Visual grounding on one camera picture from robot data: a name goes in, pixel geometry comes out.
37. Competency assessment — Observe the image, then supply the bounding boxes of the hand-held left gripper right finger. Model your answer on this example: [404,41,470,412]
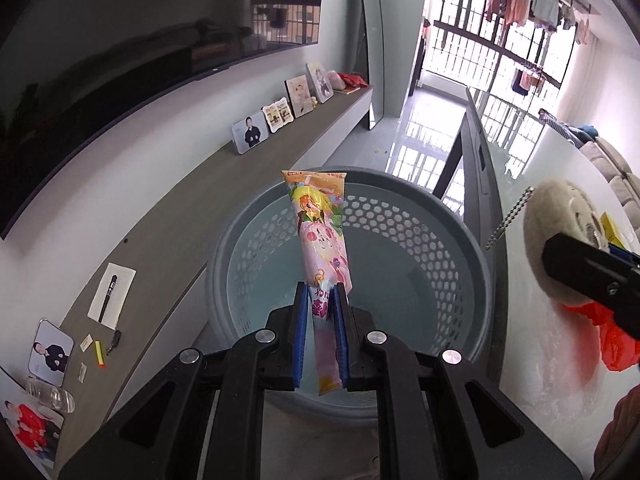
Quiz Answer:
[334,284,585,480]

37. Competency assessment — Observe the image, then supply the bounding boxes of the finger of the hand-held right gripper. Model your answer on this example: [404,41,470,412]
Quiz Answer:
[542,232,640,341]
[607,245,640,264]

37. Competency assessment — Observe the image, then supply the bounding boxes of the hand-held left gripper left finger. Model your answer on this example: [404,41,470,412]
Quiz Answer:
[57,282,309,480]

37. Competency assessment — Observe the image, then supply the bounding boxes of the beige round plush pad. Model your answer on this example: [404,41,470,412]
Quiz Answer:
[522,180,611,313]

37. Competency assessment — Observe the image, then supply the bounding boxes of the red plastic bag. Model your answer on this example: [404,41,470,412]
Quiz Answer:
[560,302,640,373]

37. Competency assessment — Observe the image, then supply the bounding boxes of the pink snack packet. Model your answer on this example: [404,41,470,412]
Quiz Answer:
[281,170,355,396]

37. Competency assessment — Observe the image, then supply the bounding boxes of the grey perforated plastic basket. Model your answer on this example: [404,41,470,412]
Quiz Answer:
[205,167,496,418]

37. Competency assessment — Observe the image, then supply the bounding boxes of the person's right forearm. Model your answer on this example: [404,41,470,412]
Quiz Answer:
[590,385,640,480]

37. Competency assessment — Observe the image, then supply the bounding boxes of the yellow box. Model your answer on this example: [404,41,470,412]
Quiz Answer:
[597,211,628,251]

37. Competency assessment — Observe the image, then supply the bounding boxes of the beige sofa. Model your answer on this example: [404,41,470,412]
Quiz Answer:
[577,137,640,221]

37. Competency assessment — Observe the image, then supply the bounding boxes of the checkered cloth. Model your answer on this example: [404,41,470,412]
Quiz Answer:
[539,109,583,148]

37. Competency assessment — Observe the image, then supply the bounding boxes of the long grey tv cabinet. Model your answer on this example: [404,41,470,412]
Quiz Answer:
[50,85,375,471]

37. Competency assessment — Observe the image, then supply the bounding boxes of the black pen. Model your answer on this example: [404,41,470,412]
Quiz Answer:
[97,275,118,324]

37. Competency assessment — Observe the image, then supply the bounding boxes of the dark hanging garment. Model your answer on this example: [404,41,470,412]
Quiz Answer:
[511,62,548,97]

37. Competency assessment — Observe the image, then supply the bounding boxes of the clear plastic bottle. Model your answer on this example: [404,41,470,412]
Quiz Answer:
[25,377,76,415]

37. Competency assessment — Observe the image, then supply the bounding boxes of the balcony window grille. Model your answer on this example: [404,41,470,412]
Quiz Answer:
[420,0,586,111]

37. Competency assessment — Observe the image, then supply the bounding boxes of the black flat television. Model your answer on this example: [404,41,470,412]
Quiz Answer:
[0,0,325,241]

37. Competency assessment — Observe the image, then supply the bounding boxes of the black white checkered strap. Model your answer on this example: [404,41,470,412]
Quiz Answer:
[485,186,535,251]

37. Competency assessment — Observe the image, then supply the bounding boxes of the black table frame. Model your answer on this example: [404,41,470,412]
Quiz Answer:
[432,87,508,256]

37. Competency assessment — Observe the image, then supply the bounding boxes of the photo frame man in black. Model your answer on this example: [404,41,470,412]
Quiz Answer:
[231,110,266,155]

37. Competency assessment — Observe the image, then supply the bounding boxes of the scalloped photo frame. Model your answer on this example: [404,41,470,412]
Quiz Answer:
[262,101,293,134]

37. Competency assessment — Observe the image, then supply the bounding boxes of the pale portrait photo frame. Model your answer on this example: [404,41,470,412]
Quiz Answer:
[285,75,315,119]

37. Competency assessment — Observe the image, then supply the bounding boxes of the rounded photo frame dark suit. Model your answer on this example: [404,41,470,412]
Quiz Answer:
[27,319,75,388]

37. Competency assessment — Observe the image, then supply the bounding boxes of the tall portrait photo frame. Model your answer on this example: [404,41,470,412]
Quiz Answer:
[306,61,334,104]

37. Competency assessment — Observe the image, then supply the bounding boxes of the leaning wall mirror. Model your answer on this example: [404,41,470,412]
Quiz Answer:
[356,0,385,132]

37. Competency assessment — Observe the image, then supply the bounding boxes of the photo frame red clothing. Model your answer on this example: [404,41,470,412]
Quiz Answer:
[0,399,65,470]

